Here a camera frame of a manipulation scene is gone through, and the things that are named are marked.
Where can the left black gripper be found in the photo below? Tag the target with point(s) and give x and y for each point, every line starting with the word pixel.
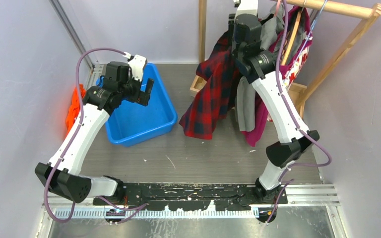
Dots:
pixel 144 96

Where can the red plaid skirt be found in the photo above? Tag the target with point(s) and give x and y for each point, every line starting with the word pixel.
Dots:
pixel 216 98

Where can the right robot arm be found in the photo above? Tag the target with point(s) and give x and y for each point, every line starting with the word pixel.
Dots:
pixel 258 66

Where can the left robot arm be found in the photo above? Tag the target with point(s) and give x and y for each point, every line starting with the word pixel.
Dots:
pixel 61 174

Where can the wooden hanger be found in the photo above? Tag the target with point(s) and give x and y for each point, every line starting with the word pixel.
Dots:
pixel 292 41

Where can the blue plastic bin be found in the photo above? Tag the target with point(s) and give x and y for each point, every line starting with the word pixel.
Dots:
pixel 132 123

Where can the orange cloth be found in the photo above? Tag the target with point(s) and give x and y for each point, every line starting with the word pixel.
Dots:
pixel 73 111

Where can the magenta garment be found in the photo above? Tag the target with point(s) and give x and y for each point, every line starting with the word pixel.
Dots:
pixel 253 138

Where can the grey garment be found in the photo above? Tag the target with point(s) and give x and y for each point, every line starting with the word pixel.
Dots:
pixel 249 113

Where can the floral white red garment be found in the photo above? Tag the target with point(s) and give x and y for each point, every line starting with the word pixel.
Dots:
pixel 294 90

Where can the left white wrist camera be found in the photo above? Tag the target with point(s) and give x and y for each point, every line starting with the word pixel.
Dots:
pixel 137 63

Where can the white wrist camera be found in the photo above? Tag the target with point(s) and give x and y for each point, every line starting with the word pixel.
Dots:
pixel 137 63
pixel 246 7

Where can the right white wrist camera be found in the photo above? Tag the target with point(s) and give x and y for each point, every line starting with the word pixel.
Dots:
pixel 246 7

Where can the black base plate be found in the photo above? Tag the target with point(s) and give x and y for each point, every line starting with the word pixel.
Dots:
pixel 194 201

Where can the blue wire hanger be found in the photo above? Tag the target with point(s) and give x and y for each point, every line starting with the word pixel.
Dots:
pixel 312 26

